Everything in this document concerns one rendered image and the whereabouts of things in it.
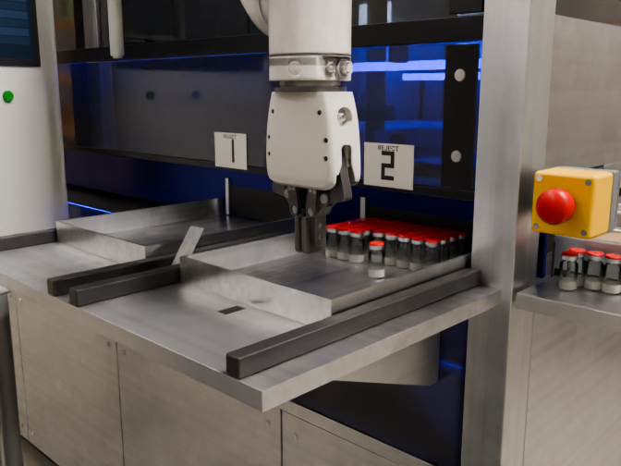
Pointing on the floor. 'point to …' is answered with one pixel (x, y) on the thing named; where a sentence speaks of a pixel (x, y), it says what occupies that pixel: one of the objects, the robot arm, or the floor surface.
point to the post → (505, 224)
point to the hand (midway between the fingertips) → (310, 232)
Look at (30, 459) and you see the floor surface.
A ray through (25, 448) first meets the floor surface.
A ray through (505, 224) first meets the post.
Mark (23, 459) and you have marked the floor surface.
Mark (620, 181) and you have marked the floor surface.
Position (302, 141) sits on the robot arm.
